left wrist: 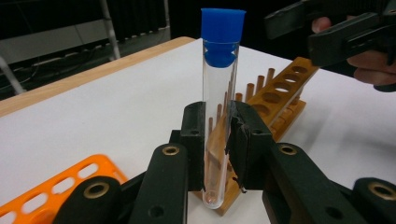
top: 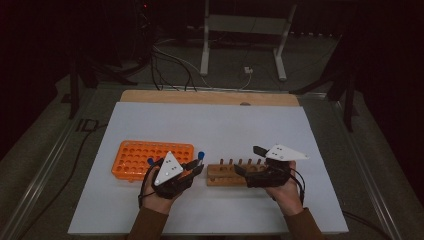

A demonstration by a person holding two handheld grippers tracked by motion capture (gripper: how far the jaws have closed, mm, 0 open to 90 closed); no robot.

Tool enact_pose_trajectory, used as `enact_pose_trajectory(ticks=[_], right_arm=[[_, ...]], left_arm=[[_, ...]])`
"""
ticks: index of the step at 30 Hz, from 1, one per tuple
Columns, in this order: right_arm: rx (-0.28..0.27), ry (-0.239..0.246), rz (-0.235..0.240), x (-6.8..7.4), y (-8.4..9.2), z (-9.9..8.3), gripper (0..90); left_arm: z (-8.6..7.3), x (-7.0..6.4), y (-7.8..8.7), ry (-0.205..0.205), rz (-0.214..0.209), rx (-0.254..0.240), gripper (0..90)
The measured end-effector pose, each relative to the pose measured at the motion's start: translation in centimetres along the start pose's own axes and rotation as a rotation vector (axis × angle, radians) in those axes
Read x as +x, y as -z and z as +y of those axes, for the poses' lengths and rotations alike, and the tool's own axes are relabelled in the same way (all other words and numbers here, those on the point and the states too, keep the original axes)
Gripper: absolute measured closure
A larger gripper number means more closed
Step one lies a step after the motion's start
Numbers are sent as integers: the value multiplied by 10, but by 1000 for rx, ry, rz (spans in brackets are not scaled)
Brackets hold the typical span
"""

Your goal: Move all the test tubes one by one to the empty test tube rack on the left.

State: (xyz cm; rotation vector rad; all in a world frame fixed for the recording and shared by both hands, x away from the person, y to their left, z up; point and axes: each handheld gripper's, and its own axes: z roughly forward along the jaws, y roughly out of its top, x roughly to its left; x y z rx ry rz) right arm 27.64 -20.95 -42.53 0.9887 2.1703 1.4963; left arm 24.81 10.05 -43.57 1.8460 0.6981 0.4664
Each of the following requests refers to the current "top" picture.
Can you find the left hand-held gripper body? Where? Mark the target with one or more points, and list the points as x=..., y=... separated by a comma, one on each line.
x=169, y=170

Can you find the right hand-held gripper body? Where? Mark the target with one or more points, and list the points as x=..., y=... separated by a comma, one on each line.
x=266, y=178

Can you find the wooden tube rack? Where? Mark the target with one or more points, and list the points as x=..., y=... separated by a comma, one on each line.
x=221, y=178

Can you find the orange plastic tube rack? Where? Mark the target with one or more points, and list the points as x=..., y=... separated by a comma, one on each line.
x=136, y=160

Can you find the person's right hand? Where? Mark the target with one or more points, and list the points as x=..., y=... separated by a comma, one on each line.
x=286, y=200

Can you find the person's left hand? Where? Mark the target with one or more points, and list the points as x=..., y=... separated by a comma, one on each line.
x=160, y=205

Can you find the white table mat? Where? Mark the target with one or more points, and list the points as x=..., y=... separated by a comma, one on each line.
x=213, y=130

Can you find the black tripod stand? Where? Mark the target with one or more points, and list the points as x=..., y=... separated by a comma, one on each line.
x=349, y=100
x=74, y=90

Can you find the white metal stand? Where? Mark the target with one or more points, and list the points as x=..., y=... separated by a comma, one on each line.
x=246, y=25

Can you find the dark equipment with red light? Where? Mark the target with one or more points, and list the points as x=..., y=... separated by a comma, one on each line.
x=144, y=26

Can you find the metal floor rail frame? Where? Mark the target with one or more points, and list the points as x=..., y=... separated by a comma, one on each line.
x=46, y=166

